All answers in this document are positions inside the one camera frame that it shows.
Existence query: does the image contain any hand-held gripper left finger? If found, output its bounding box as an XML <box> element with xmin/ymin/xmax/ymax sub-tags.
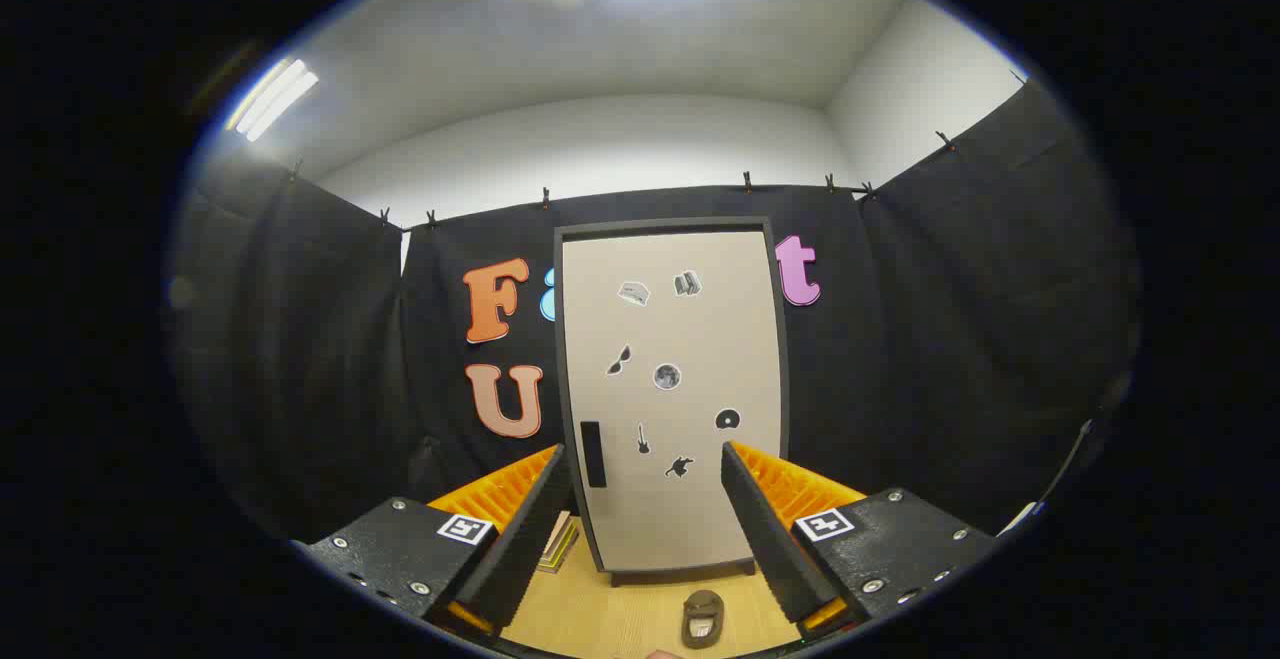
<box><xmin>290</xmin><ymin>444</ymin><xmax>573</xmax><ymax>640</ymax></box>

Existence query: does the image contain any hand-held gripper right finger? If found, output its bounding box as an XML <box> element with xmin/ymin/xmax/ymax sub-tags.
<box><xmin>720</xmin><ymin>441</ymin><xmax>1001</xmax><ymax>640</ymax></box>

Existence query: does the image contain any brown fuzzy shoe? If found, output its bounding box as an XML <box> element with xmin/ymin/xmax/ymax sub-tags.
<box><xmin>681</xmin><ymin>589</ymin><xmax>726</xmax><ymax>650</ymax></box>

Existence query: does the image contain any black door handle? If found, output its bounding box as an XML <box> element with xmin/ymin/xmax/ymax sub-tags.
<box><xmin>580</xmin><ymin>421</ymin><xmax>608</xmax><ymax>489</ymax></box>

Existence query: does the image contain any beige shoe cabinet door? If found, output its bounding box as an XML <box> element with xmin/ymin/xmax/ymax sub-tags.
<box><xmin>562</xmin><ymin>231</ymin><xmax>783</xmax><ymax>573</ymax></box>

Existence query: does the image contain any dark grey shoe cabinet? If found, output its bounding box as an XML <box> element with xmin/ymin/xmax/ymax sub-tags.
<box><xmin>553</xmin><ymin>217</ymin><xmax>791</xmax><ymax>588</ymax></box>

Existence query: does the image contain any white book yellow edge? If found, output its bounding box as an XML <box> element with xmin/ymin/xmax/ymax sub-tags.
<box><xmin>537</xmin><ymin>529</ymin><xmax>581</xmax><ymax>575</ymax></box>

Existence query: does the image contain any black backdrop cloth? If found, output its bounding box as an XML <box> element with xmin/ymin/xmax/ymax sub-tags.
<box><xmin>165</xmin><ymin>79</ymin><xmax>1141</xmax><ymax>540</ymax></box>

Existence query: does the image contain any row of black cloth clips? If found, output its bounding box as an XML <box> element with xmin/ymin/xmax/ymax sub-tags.
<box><xmin>288</xmin><ymin>69</ymin><xmax>1029</xmax><ymax>230</ymax></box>

